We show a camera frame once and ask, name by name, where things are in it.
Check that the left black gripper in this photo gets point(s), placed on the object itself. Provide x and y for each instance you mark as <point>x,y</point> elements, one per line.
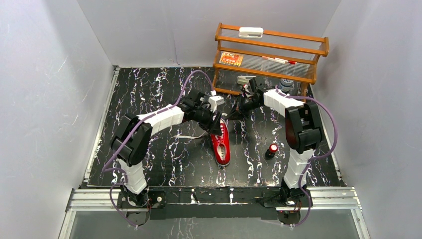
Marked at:
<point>212,119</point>

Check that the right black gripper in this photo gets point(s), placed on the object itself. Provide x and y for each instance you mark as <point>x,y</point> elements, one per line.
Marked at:
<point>238,111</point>

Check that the red canvas sneaker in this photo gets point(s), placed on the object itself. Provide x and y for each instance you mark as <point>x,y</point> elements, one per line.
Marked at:
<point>220,144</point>

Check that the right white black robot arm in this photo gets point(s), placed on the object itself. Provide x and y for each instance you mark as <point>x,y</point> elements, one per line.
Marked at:
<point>303,131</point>

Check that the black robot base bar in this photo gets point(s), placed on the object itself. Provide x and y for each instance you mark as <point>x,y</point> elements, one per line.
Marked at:
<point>269,202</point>

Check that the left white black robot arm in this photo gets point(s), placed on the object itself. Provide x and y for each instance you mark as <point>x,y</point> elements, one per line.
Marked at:
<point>131,141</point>

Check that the white stapler on lower shelf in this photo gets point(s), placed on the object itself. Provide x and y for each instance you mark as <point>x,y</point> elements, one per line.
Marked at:
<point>241,80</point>

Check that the white stapler on shelf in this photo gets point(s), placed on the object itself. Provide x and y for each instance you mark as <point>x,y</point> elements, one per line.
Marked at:
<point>250,32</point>
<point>241,80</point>

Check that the small red capped bottle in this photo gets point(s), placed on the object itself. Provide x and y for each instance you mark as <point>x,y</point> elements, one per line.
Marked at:
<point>271,151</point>

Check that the orange patterned card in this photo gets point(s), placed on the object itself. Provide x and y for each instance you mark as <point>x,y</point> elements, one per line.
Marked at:
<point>229,58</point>

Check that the red white marker pen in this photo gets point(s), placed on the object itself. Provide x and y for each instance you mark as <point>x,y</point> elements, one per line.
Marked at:
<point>279,60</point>

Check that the orange wooden shelf rack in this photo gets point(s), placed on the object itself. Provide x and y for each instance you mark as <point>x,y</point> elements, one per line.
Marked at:
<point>306,50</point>

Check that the white stapler on top shelf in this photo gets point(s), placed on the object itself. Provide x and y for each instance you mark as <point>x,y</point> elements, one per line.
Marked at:
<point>250,32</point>

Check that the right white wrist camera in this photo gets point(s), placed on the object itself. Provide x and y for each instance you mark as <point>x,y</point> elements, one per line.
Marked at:
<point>245,91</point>

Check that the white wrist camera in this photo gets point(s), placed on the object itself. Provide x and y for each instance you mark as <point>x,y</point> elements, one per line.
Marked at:
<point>245,91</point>
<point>215,100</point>

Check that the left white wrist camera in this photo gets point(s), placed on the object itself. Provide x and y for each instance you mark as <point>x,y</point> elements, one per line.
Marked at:
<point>215,100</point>

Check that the aluminium frame rail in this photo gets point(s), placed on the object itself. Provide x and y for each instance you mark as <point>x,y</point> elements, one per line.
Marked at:
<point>323,198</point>

